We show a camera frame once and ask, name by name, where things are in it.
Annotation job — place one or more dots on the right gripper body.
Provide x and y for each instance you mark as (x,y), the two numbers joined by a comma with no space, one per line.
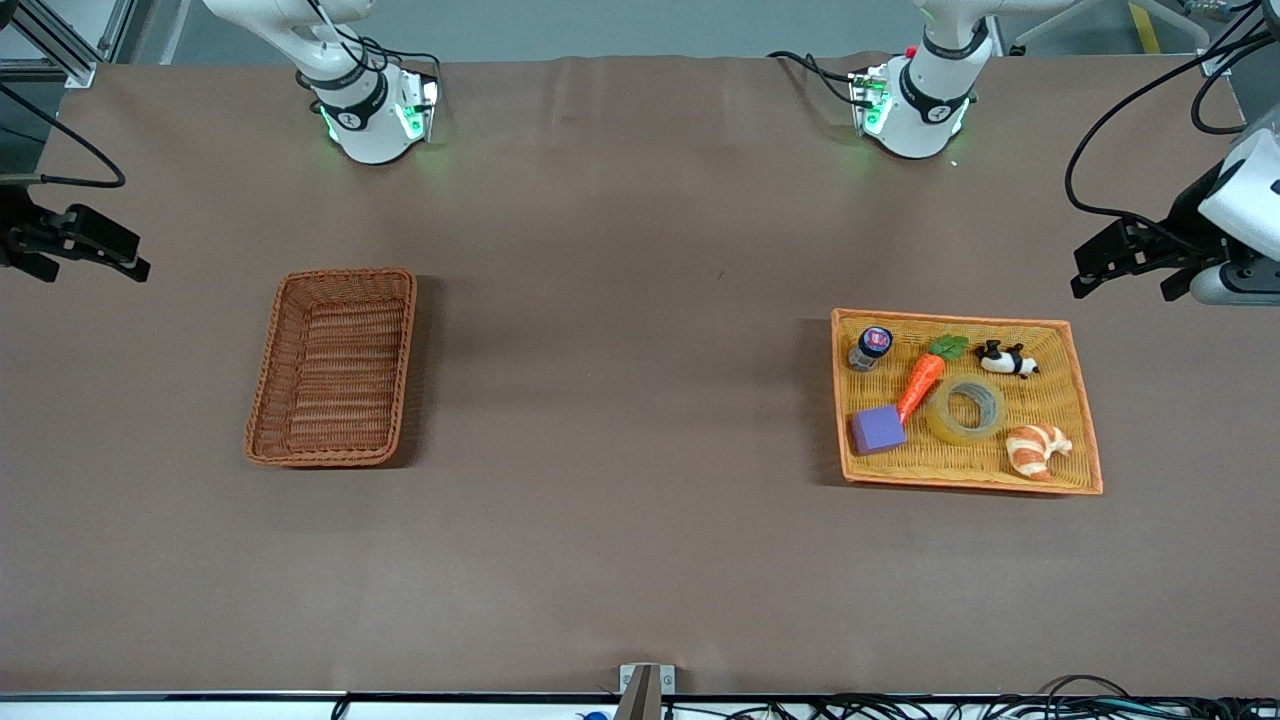
(14,226)

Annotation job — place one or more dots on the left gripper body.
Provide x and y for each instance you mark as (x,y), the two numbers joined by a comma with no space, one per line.
(1182,231)

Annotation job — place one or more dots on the clear yellowish tape roll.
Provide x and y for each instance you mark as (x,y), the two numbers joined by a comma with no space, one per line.
(940,425)

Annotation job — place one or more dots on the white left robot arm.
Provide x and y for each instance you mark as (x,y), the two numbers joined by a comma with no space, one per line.
(920,110)

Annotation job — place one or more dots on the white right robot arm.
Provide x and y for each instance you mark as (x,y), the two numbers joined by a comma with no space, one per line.
(370,115)

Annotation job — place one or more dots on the orange wicker basket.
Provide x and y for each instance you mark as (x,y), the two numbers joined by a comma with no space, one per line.
(970,455)

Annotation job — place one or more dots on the brown wicker basket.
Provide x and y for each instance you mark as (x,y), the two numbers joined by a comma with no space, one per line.
(340,400)

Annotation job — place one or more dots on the black white panda toy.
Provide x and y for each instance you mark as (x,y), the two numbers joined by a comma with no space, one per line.
(1005,360)

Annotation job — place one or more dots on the toy croissant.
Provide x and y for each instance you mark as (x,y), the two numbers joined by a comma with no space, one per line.
(1035,450)

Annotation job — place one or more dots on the orange toy carrot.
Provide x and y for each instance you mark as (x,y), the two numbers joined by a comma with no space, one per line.
(922,380)

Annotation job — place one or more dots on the small dark jar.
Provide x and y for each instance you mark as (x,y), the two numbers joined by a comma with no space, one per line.
(870,350)

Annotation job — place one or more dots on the purple foam block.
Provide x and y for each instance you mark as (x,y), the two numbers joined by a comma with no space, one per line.
(877,431)

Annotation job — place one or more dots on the aluminium frame profile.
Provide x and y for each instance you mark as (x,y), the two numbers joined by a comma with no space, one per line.
(60,50)

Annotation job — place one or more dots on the grey metal bracket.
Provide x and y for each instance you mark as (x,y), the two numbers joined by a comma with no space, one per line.
(646,690)

